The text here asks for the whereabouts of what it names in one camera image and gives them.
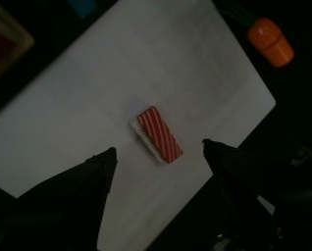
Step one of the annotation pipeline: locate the white cutting board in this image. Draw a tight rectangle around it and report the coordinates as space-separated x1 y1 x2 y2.
0 0 278 251

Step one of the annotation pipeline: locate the red striped salmon sushi toy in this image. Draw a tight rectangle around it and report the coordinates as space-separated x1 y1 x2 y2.
130 105 185 165

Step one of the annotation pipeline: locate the tan box with red inside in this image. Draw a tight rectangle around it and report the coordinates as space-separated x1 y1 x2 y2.
0 0 35 86

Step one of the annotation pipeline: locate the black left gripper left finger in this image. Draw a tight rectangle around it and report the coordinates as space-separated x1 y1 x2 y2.
0 146 119 251

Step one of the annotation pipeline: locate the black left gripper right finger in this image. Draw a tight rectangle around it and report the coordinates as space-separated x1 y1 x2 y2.
201 138 295 251

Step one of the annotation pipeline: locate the orange toy carrot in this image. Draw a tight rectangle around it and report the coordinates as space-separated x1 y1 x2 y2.
218 1 296 69

